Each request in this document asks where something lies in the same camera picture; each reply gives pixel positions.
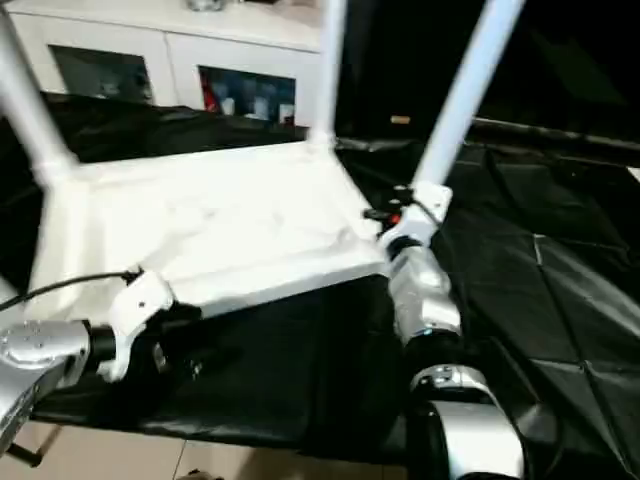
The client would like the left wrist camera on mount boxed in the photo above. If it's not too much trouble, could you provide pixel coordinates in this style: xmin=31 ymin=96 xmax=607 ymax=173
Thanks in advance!
xmin=94 ymin=269 xmax=176 ymax=384

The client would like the dark metal bar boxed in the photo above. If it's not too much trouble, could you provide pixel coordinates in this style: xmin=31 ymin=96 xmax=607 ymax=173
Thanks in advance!
xmin=472 ymin=118 xmax=640 ymax=151

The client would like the white plastic table leg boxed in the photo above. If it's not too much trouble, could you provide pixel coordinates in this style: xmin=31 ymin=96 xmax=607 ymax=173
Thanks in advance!
xmin=409 ymin=0 xmax=529 ymax=194
xmin=0 ymin=0 xmax=81 ymax=181
xmin=307 ymin=0 xmax=347 ymax=149

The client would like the white plastic table top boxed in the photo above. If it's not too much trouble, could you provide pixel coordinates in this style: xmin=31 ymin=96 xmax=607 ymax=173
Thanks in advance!
xmin=29 ymin=137 xmax=396 ymax=321

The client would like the white sideboard cabinet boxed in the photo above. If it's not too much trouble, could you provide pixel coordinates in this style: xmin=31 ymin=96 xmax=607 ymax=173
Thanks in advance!
xmin=4 ymin=0 xmax=326 ymax=126

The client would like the black table frame leg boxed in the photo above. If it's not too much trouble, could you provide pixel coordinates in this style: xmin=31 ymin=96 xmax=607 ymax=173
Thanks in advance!
xmin=9 ymin=424 xmax=64 ymax=464

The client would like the red carton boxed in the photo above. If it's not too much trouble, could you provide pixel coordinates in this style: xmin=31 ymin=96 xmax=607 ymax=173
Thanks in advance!
xmin=202 ymin=74 xmax=221 ymax=112

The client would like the black left camera cable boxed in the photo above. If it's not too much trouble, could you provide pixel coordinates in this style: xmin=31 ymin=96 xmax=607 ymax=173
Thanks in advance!
xmin=0 ymin=269 xmax=144 ymax=311

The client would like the black mat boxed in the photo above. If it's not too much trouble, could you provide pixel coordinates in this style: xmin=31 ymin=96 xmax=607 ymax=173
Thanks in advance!
xmin=0 ymin=89 xmax=640 ymax=480

